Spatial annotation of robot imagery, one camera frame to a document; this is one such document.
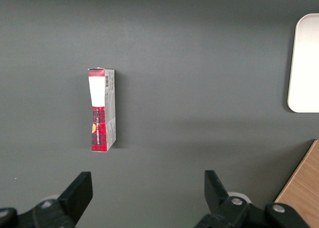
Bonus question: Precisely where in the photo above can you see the wooden drawer cabinet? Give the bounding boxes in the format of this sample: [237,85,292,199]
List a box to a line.
[274,139,319,228]

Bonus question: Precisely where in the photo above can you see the red plaid cardboard box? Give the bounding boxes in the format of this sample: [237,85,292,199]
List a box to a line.
[87,67,118,154]

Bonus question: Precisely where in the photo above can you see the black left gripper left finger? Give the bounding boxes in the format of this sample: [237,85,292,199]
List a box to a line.
[0,171,94,228]

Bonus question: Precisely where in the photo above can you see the beige rectangular tray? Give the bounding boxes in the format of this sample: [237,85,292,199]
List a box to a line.
[287,12,319,114]

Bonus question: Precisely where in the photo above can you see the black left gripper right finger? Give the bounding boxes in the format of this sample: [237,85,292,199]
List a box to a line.
[193,170,310,228]

